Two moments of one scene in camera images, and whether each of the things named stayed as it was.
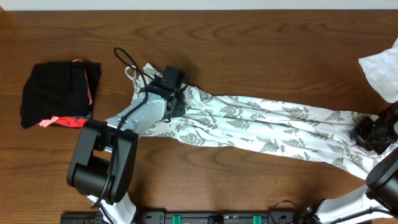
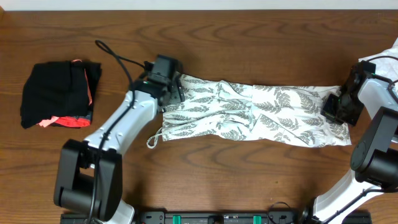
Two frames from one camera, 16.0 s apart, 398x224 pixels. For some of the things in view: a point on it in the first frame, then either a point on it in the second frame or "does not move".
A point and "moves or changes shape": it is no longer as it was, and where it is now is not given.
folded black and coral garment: (61, 94) does not move
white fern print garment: (318, 135) moves or changes shape
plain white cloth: (381, 70) does not move
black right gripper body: (359, 134) to (333, 109)
